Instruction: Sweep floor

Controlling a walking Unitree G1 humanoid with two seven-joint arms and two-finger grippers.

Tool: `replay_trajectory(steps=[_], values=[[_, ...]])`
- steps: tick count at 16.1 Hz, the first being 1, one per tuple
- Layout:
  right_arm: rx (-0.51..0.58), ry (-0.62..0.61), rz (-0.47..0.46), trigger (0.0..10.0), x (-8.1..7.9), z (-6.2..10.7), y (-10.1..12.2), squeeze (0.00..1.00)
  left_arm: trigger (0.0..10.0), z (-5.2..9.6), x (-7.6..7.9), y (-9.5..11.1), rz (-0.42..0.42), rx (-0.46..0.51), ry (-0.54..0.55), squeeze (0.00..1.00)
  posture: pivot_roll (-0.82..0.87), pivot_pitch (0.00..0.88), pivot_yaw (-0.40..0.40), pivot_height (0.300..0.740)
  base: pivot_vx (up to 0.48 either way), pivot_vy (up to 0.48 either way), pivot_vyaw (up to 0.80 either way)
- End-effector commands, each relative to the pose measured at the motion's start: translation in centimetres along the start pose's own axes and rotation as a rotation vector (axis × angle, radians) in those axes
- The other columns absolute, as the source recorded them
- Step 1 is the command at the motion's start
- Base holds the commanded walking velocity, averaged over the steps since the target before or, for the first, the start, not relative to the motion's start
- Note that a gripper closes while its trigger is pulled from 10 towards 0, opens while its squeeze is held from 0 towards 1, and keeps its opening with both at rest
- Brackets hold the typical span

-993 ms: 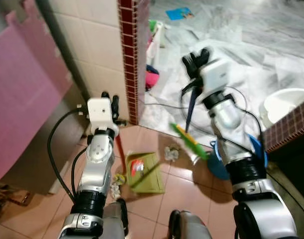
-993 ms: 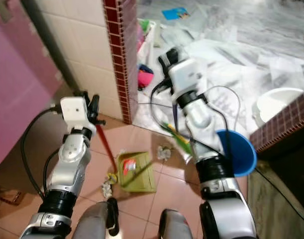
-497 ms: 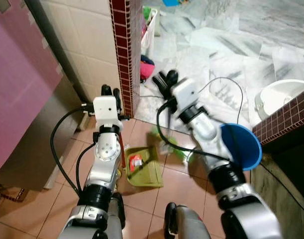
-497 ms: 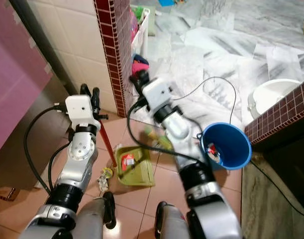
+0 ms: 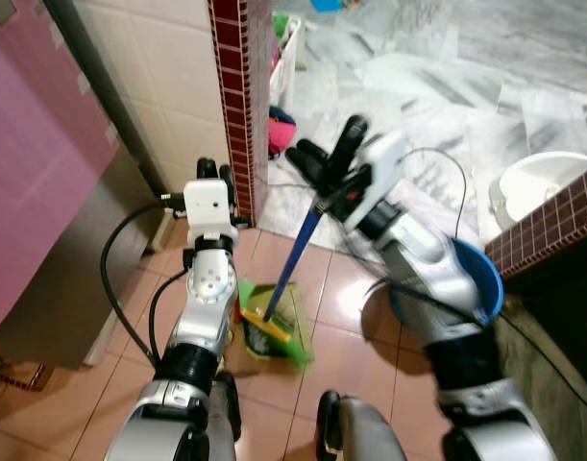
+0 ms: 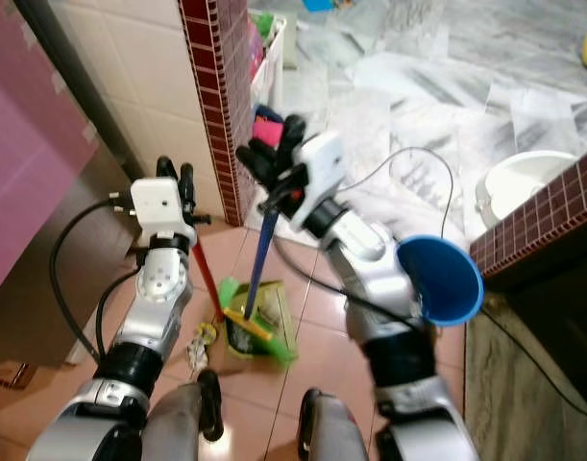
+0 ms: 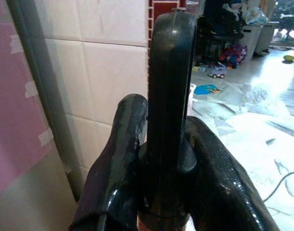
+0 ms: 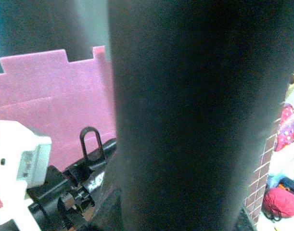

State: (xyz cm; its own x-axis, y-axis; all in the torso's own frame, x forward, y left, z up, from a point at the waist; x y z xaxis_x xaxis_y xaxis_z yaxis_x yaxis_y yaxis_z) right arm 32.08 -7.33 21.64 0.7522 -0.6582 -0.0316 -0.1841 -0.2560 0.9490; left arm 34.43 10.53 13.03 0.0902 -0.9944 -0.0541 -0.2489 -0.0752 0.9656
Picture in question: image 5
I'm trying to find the grey floor mat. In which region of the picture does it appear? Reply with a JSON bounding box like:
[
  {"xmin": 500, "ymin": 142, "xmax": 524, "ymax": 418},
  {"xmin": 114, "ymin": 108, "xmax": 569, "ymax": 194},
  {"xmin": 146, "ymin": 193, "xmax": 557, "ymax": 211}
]
[{"xmin": 492, "ymin": 292, "xmax": 587, "ymax": 461}]

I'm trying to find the blue-handled yellow broom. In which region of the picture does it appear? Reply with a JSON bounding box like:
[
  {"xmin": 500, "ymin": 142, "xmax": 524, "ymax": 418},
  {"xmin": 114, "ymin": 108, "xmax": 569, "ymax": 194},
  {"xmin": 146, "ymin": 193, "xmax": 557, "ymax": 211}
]
[{"xmin": 239, "ymin": 196, "xmax": 325, "ymax": 347}]

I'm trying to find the green plastic item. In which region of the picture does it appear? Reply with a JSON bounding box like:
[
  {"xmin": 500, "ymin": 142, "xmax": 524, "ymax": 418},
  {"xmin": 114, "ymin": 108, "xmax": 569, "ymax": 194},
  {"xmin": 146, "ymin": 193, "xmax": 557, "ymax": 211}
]
[{"xmin": 273, "ymin": 11, "xmax": 297, "ymax": 40}]

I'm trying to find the green dustpan with red handle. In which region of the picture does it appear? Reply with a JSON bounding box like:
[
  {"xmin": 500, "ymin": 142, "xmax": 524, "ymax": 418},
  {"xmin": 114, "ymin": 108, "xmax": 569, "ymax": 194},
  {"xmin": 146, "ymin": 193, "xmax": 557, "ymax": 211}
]
[{"xmin": 236, "ymin": 277, "xmax": 316, "ymax": 369}]

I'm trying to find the robot right leg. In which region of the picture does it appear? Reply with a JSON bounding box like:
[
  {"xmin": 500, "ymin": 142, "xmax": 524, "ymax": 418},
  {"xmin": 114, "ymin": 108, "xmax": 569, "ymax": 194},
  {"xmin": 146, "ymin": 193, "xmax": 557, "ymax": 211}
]
[{"xmin": 315, "ymin": 388, "xmax": 411, "ymax": 461}]

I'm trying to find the robot left leg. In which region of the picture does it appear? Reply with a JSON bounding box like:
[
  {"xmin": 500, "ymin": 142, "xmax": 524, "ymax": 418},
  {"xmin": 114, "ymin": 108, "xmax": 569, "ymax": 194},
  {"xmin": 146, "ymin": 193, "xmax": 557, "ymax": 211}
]
[{"xmin": 201, "ymin": 369, "xmax": 245, "ymax": 461}]

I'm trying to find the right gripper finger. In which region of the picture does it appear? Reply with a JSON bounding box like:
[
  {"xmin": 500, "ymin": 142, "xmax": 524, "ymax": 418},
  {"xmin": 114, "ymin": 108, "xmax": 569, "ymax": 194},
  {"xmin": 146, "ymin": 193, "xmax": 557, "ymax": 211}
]
[
  {"xmin": 330, "ymin": 114, "xmax": 369, "ymax": 176},
  {"xmin": 285, "ymin": 140, "xmax": 336, "ymax": 189}
]

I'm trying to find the grey brown cabinet side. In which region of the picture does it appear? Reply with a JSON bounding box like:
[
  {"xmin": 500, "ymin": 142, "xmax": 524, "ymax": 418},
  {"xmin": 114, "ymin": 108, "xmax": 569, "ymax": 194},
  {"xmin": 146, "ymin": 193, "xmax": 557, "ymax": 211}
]
[{"xmin": 0, "ymin": 144, "xmax": 166, "ymax": 372}]

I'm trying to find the white plastic basin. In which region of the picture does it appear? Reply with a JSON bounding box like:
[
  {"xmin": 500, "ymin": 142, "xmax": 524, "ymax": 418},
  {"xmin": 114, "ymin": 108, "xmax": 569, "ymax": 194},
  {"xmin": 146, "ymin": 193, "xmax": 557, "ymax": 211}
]
[{"xmin": 488, "ymin": 151, "xmax": 587, "ymax": 231}]

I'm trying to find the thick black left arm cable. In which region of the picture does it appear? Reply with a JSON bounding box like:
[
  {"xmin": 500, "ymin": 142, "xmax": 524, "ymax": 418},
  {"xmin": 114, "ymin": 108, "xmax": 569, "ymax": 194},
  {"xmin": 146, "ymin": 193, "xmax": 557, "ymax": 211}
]
[{"xmin": 100, "ymin": 199, "xmax": 194, "ymax": 372}]

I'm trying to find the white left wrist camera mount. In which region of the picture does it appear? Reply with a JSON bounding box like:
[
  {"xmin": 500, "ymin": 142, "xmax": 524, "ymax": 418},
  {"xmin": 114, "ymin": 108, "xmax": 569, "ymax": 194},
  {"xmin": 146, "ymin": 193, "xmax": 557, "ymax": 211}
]
[{"xmin": 182, "ymin": 179, "xmax": 239, "ymax": 232}]

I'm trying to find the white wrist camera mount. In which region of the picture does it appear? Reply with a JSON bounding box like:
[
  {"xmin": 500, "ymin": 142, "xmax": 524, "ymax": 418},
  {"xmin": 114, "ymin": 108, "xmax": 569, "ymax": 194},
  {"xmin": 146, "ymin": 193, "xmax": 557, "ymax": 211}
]
[
  {"xmin": 355, "ymin": 130, "xmax": 411, "ymax": 224},
  {"xmin": 182, "ymin": 179, "xmax": 239, "ymax": 232}
]

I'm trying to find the pink red cloth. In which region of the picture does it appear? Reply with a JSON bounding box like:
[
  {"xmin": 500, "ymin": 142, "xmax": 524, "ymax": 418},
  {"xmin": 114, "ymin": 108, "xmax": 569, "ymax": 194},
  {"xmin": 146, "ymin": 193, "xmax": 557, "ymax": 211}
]
[{"xmin": 268, "ymin": 107, "xmax": 300, "ymax": 160}]

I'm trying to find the long black trailing cable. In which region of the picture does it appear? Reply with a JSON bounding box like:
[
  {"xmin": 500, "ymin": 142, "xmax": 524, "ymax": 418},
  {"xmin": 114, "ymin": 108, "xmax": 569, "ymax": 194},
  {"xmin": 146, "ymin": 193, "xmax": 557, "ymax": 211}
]
[{"xmin": 364, "ymin": 277, "xmax": 587, "ymax": 416}]

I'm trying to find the pink door panel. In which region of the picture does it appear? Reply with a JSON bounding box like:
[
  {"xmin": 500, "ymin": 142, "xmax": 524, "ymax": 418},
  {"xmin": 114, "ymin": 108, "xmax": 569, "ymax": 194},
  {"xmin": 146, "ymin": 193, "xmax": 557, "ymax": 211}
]
[{"xmin": 0, "ymin": 0, "xmax": 122, "ymax": 340}]

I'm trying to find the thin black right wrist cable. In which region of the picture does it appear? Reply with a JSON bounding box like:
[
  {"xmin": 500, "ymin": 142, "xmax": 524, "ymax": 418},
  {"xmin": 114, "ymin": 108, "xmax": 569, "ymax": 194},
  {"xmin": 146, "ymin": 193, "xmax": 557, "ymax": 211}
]
[{"xmin": 403, "ymin": 146, "xmax": 469, "ymax": 243}]

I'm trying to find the blue plastic bucket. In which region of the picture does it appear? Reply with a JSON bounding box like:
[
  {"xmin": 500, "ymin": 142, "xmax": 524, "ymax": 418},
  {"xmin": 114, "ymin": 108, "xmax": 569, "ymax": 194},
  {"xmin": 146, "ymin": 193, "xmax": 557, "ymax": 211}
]
[{"xmin": 388, "ymin": 237, "xmax": 506, "ymax": 330}]

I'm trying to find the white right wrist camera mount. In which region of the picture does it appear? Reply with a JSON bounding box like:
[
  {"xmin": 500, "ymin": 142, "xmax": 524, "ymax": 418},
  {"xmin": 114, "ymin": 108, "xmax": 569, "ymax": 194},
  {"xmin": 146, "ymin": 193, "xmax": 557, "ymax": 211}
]
[{"xmin": 355, "ymin": 130, "xmax": 411, "ymax": 224}]

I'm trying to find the dark patterned sandal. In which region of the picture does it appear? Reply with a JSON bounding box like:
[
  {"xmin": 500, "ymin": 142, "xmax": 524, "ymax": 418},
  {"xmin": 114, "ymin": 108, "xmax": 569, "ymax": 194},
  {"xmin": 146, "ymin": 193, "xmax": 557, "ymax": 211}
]
[{"xmin": 0, "ymin": 354, "xmax": 47, "ymax": 396}]

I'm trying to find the robot leg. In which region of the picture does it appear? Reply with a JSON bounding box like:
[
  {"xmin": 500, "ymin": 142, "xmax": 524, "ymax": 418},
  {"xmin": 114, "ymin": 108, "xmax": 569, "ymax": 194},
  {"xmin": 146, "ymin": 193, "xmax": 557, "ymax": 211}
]
[
  {"xmin": 201, "ymin": 369, "xmax": 245, "ymax": 461},
  {"xmin": 315, "ymin": 388, "xmax": 411, "ymax": 461}
]

